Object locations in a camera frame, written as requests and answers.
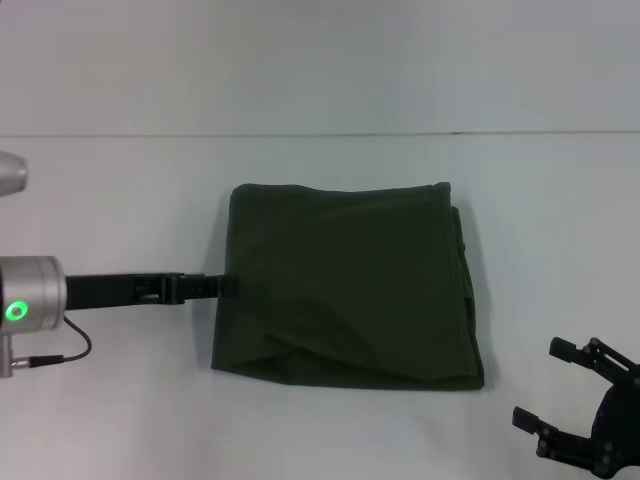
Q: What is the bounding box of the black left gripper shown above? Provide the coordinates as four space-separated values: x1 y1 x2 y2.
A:
63 271 241 313

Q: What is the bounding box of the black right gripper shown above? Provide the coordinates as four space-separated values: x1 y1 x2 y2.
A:
511 335 640 477

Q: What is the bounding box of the dark green shirt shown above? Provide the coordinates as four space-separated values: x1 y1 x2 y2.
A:
209 181 487 394

